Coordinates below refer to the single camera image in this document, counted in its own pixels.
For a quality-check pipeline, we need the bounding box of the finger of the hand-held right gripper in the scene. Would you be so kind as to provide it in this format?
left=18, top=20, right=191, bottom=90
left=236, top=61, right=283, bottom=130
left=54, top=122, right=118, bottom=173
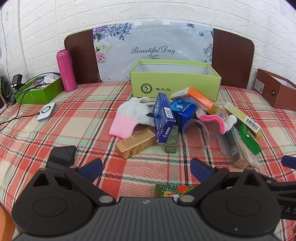
left=281, top=155, right=296, bottom=171

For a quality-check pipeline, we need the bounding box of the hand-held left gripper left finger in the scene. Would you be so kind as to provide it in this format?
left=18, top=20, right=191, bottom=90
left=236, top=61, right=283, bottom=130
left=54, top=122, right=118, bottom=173
left=32, top=158, right=116, bottom=207

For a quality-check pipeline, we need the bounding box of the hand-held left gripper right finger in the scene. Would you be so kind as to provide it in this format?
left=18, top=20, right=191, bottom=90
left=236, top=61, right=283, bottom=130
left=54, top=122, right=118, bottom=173
left=178, top=158, right=264, bottom=207

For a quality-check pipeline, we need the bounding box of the green red packet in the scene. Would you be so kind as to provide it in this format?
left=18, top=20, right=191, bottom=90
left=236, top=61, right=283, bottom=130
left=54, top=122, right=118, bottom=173
left=154, top=184, right=194, bottom=198

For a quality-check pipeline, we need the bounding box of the white glove pink cuff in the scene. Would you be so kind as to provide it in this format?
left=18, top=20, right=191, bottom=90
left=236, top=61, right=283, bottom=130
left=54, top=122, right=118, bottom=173
left=196, top=109, right=237, bottom=135
left=109, top=97, right=158, bottom=140

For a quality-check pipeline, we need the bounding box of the blue rounded box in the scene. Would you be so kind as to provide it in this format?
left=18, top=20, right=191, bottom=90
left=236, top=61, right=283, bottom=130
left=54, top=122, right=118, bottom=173
left=171, top=97, right=198, bottom=133

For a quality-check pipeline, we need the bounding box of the tall blue box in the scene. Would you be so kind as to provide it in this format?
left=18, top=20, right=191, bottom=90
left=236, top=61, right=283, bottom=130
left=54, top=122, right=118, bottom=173
left=153, top=92, right=176, bottom=143

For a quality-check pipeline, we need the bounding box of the orange box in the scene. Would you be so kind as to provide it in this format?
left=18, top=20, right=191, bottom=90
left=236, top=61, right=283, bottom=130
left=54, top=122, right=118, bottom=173
left=170, top=86, right=214, bottom=110

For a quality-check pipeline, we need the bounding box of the light green cardboard box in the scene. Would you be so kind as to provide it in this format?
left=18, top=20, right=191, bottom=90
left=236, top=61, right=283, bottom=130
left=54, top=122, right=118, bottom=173
left=129, top=59, right=222, bottom=102

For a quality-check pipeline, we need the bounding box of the clear plastic cup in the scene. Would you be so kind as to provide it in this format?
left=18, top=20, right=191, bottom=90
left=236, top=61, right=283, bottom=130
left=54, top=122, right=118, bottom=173
left=182, top=119, right=228, bottom=154

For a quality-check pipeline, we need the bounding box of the black phone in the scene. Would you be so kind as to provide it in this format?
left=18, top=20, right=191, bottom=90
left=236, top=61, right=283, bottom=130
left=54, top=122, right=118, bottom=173
left=46, top=146, right=77, bottom=173

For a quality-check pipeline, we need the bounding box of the clear plastic wrapper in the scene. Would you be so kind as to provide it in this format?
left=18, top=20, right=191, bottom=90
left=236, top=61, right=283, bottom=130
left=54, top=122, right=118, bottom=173
left=231, top=126, right=263, bottom=168

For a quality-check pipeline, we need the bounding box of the silver gold long box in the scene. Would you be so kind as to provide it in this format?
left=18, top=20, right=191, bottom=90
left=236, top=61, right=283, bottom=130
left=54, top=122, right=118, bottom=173
left=225, top=128, right=250, bottom=169

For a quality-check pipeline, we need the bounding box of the olive small box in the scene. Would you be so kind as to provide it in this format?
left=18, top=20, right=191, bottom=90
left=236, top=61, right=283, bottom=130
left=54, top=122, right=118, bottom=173
left=164, top=125, right=179, bottom=154

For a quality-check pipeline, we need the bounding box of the plaid tablecloth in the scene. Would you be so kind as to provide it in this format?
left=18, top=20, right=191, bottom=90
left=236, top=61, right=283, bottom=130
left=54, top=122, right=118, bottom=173
left=0, top=81, right=296, bottom=232

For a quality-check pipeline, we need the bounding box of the small gold box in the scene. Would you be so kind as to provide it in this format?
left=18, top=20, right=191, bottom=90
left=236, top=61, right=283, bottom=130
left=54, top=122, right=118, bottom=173
left=205, top=104, right=228, bottom=121

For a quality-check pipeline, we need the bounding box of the yellow-green long barcode box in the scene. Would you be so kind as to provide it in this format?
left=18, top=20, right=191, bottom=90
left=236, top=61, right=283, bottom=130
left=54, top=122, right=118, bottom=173
left=223, top=101, right=262, bottom=139

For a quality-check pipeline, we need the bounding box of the brown open box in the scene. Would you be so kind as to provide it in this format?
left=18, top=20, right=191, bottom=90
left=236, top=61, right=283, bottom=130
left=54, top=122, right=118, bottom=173
left=254, top=68, right=296, bottom=109

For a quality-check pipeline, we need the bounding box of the white round-button device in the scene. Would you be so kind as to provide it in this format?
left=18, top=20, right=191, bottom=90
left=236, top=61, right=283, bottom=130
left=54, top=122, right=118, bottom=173
left=37, top=102, right=56, bottom=122

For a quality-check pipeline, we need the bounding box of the small green open box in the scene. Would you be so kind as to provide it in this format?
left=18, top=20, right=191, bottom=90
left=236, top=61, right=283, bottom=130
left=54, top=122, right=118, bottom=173
left=15, top=73, right=65, bottom=105

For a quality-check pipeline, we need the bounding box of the white blue small box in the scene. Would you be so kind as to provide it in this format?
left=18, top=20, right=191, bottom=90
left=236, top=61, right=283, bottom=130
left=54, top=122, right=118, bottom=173
left=43, top=74, right=61, bottom=84

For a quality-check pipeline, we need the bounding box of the pink thermos bottle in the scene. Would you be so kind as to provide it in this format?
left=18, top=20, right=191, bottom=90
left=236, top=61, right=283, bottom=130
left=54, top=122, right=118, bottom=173
left=57, top=49, right=77, bottom=92

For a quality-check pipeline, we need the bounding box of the orange cloth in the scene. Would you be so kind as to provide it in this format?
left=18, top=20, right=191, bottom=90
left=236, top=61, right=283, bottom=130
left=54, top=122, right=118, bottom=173
left=0, top=204, right=16, bottom=241

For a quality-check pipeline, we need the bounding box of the black charger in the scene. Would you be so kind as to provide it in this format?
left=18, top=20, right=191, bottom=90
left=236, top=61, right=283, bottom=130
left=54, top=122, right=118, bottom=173
left=11, top=74, right=23, bottom=90

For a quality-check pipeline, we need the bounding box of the floral plastic bag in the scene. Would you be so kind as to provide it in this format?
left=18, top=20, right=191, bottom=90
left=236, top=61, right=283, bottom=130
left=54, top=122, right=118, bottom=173
left=92, top=21, right=214, bottom=82

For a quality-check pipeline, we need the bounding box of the black cable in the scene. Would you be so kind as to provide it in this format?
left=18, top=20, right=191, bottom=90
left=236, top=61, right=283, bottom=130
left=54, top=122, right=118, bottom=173
left=0, top=72, right=61, bottom=131

